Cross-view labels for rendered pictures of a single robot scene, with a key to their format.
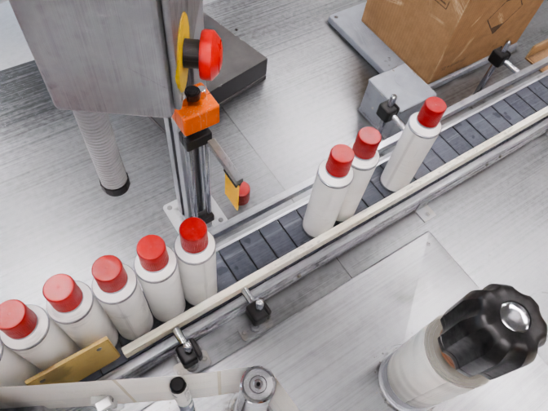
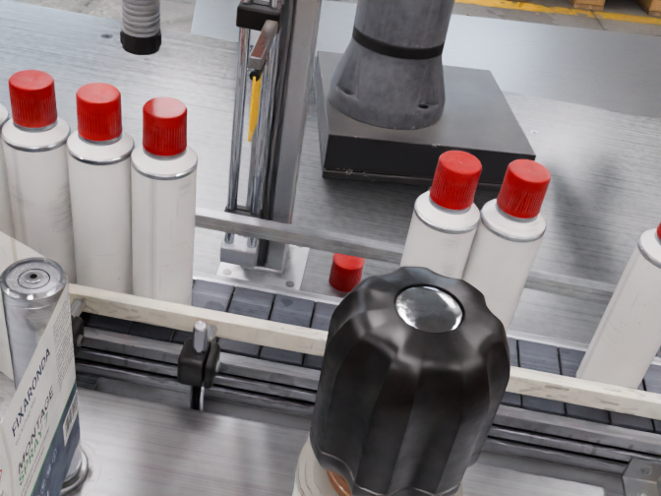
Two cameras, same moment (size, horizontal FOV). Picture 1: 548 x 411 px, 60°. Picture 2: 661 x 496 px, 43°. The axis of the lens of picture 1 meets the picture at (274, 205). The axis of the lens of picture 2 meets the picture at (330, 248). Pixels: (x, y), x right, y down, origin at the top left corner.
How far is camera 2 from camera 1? 0.42 m
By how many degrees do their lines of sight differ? 34
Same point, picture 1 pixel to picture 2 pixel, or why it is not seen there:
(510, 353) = (363, 350)
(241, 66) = (488, 144)
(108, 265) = (35, 79)
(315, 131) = not seen: hidden behind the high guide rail
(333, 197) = (421, 250)
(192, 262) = (139, 164)
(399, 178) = (601, 362)
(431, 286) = not seen: outside the picture
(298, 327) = (238, 437)
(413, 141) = (635, 268)
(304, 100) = (560, 243)
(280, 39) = (591, 169)
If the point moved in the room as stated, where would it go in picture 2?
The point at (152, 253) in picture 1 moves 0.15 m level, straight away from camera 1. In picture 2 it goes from (91, 96) to (184, 25)
